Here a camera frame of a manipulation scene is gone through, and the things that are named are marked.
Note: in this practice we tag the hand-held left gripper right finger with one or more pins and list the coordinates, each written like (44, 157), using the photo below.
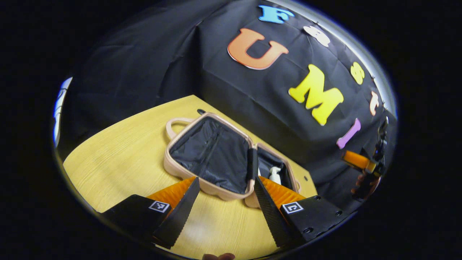
(269, 213)

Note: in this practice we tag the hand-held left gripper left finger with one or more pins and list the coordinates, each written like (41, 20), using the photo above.
(182, 213)

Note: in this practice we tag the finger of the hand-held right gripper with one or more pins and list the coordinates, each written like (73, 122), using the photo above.
(359, 161)

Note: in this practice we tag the white pump bottle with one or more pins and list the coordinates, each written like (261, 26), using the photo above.
(275, 176)

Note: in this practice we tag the beige suitcase with black lining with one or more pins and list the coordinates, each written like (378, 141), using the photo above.
(216, 151)

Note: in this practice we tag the black backdrop cloth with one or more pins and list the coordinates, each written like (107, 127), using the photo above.
(144, 65)

